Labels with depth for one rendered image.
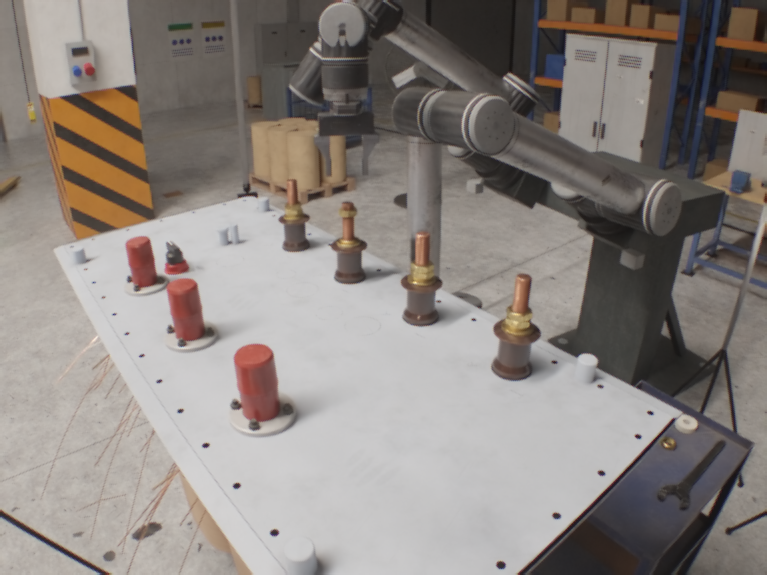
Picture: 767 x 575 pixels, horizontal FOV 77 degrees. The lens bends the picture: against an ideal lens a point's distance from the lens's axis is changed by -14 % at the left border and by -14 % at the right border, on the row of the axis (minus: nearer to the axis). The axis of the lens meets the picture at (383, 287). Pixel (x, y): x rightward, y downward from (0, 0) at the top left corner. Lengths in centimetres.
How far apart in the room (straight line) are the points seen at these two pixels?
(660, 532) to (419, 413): 81
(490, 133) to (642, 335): 217
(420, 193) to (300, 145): 471
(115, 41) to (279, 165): 233
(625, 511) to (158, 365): 121
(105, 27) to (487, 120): 510
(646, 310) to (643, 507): 181
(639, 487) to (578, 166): 92
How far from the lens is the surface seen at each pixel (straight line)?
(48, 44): 598
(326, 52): 128
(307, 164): 631
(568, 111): 614
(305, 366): 113
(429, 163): 158
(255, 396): 95
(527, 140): 148
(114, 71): 610
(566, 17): 997
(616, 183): 182
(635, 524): 157
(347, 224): 139
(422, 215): 161
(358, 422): 98
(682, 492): 168
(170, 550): 262
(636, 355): 340
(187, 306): 120
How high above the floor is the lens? 201
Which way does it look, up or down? 27 degrees down
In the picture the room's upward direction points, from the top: straight up
